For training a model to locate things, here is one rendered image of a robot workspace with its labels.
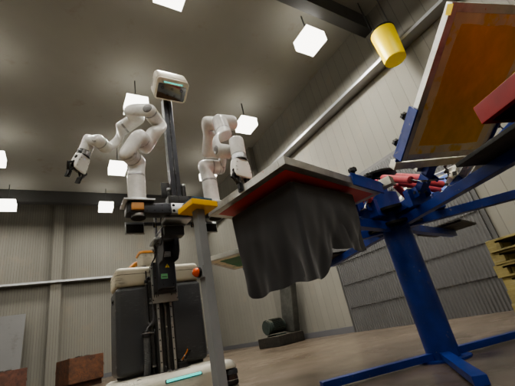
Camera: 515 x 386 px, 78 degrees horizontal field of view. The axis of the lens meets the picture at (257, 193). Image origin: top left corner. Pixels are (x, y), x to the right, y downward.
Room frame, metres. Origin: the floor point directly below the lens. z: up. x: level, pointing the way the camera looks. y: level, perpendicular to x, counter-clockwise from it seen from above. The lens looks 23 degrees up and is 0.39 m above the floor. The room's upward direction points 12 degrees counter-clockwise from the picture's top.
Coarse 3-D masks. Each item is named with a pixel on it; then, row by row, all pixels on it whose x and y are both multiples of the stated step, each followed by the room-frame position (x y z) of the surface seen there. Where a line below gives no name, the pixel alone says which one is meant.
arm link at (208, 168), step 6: (198, 162) 1.78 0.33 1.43; (204, 162) 1.75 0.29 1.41; (210, 162) 1.77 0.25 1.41; (216, 162) 1.79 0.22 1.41; (198, 168) 1.79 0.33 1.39; (204, 168) 1.76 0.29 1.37; (210, 168) 1.78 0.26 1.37; (216, 168) 1.80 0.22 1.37; (204, 174) 1.76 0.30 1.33; (210, 174) 1.76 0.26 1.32; (216, 174) 1.84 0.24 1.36; (204, 180) 1.77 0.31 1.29; (216, 180) 1.80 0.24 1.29
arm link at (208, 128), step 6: (204, 120) 1.55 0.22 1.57; (210, 120) 1.55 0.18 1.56; (204, 126) 1.58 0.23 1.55; (210, 126) 1.57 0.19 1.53; (204, 132) 1.63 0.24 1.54; (210, 132) 1.63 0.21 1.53; (204, 138) 1.66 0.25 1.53; (210, 138) 1.65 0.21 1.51; (204, 144) 1.68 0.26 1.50; (210, 144) 1.68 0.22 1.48; (204, 150) 1.71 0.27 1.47; (210, 150) 1.70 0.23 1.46; (204, 156) 1.74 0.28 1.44; (210, 156) 1.74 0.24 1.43; (222, 162) 1.79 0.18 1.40; (222, 168) 1.82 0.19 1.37
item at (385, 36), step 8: (384, 24) 4.13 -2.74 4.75; (392, 24) 4.17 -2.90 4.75; (376, 32) 4.22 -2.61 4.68; (384, 32) 4.16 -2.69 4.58; (392, 32) 4.15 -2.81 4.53; (376, 40) 4.28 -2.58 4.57; (384, 40) 4.19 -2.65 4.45; (392, 40) 4.15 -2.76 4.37; (400, 40) 4.22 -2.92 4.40; (376, 48) 4.38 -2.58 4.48; (384, 48) 4.24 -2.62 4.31; (392, 48) 4.17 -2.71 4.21; (400, 48) 4.16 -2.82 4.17; (384, 56) 4.30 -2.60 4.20; (392, 56) 4.24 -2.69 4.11; (400, 56) 4.28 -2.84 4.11; (392, 64) 4.44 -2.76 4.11
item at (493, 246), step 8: (488, 240) 3.78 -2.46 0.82; (496, 240) 3.71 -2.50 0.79; (504, 240) 3.89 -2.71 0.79; (512, 240) 4.01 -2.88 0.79; (488, 248) 3.80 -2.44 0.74; (496, 248) 3.74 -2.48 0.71; (504, 248) 3.68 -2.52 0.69; (512, 248) 3.64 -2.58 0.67; (496, 256) 3.79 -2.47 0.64; (504, 256) 3.73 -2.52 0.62; (512, 256) 3.95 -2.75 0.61; (496, 264) 3.82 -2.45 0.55; (504, 264) 3.76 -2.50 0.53; (512, 264) 3.87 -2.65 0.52; (496, 272) 3.86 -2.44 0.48; (504, 272) 3.79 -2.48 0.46; (512, 272) 3.80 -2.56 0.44; (504, 280) 3.85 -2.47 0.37; (512, 280) 3.79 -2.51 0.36; (512, 288) 3.81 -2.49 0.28; (512, 296) 3.80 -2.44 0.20; (512, 304) 3.84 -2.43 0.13
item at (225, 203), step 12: (276, 168) 1.19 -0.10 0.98; (288, 168) 1.21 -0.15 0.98; (300, 168) 1.23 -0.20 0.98; (312, 168) 1.28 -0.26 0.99; (324, 168) 1.35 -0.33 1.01; (252, 180) 1.30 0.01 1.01; (264, 180) 1.27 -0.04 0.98; (336, 180) 1.42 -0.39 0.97; (348, 180) 1.48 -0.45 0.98; (240, 192) 1.37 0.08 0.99; (372, 192) 1.69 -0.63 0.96; (228, 204) 1.47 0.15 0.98; (216, 216) 1.59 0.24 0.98; (228, 216) 1.62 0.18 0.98
